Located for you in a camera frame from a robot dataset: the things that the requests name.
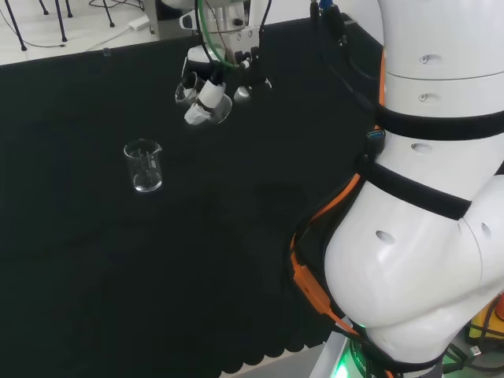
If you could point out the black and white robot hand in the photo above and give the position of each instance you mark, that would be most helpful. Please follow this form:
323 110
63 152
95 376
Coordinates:
210 96

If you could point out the small clear glass beaker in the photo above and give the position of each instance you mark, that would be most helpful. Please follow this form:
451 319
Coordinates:
225 112

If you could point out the white power strip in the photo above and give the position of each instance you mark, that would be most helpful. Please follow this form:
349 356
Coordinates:
138 23

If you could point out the black tripod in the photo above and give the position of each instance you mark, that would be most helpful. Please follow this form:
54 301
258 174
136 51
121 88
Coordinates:
109 15
17 27

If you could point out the blue plug connector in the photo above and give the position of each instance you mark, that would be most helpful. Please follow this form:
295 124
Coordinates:
376 134

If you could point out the black bench cloth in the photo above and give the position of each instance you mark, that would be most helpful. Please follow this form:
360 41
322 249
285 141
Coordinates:
118 256

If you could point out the yellow stop button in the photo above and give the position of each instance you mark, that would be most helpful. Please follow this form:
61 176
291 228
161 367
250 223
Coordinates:
482 325

